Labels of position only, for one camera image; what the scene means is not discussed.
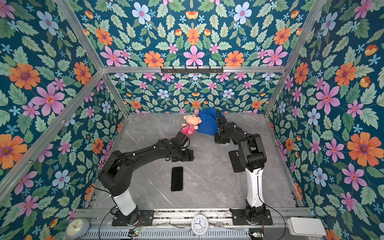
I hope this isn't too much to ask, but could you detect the blue baseball cap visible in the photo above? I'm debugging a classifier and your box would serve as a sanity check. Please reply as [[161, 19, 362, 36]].
[[197, 108, 223, 136]]

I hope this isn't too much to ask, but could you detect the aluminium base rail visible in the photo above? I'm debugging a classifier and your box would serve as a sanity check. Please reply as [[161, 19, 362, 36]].
[[76, 207, 313, 228]]

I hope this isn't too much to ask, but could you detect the purple-edged smartphone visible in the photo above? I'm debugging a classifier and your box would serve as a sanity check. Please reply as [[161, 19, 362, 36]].
[[171, 167, 184, 192]]

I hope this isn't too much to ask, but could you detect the beige round clock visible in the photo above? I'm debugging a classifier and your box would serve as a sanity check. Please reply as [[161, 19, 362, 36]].
[[65, 218, 90, 240]]

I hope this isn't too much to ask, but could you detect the black hook rail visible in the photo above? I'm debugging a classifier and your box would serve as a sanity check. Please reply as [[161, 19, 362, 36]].
[[160, 67, 224, 74]]

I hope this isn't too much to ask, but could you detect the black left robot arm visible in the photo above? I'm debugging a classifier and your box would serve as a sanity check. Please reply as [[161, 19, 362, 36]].
[[98, 132, 194, 227]]

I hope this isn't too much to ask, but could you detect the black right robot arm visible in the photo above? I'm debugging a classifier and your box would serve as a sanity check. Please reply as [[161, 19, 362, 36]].
[[214, 111, 267, 224]]

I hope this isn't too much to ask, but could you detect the white round clock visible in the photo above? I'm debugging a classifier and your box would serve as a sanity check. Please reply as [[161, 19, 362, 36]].
[[191, 214, 209, 236]]

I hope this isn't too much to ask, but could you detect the black phone case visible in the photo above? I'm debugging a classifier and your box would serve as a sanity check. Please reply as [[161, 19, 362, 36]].
[[229, 151, 245, 173]]

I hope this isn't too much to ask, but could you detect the pink plush pig toy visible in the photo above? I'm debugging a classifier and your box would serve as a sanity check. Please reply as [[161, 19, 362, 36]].
[[182, 114, 202, 135]]

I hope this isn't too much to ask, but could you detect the white box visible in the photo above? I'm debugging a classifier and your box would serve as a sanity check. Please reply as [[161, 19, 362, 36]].
[[287, 217, 327, 237]]

